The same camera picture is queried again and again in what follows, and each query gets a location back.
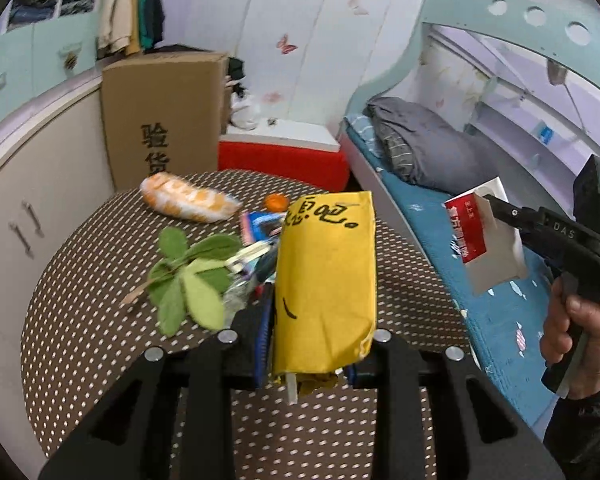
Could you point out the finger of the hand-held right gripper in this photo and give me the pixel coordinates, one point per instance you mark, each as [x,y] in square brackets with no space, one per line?
[520,217]

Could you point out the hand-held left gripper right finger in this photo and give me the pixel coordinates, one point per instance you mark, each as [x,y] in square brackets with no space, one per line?
[387,360]

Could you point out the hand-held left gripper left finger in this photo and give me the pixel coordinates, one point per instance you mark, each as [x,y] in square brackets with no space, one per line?
[263,340]

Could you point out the red and white carton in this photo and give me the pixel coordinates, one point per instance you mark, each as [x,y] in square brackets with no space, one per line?
[472,232]

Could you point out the yellow paper packet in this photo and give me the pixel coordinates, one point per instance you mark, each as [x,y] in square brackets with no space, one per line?
[325,280]

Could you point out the person's right forearm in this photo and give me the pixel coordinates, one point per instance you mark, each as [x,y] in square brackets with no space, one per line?
[580,425]

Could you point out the clear plastic wrapper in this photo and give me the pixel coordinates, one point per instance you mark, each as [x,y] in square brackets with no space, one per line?
[240,292]

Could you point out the green leafy twig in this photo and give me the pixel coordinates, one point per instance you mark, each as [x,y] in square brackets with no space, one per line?
[200,290]

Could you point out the small blue box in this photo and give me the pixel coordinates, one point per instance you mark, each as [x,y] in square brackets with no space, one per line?
[546,133]

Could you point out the blue patterned bed sheet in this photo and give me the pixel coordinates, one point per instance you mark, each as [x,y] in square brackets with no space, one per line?
[430,240]

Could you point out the blue and pink snack wrapper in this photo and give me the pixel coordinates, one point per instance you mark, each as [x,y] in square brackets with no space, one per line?
[260,225]

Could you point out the grey duvet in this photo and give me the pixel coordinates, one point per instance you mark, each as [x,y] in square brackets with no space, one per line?
[425,145]

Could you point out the orange bottle cap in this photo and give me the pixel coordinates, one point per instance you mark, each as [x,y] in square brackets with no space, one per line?
[276,203]

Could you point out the brown hanging ornament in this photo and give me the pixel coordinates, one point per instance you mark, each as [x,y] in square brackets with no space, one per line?
[556,72]

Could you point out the orange and white snack bag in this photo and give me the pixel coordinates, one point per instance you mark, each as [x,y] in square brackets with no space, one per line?
[185,197]

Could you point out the red storage box white lid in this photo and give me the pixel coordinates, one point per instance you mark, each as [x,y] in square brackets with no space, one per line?
[280,157]

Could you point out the white plastic bag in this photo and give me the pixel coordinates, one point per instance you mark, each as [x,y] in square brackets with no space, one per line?
[243,112]

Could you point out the large cardboard box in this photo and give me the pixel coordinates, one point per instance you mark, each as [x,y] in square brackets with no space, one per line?
[165,110]

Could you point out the black cloth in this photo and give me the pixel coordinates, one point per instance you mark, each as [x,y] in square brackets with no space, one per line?
[236,72]

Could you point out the dark green hanging garment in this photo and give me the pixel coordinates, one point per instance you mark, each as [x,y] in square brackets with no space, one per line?
[151,5]

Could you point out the beige hanging garment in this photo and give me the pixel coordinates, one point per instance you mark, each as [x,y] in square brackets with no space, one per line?
[117,5]

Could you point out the light green cupboard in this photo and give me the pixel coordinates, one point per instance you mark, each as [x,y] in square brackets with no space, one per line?
[25,55]

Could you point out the light green bed frame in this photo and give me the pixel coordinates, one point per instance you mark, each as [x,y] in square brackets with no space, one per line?
[390,70]

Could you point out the pink butterfly wall sticker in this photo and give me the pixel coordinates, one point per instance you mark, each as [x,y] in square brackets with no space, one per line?
[358,4]
[286,43]
[272,96]

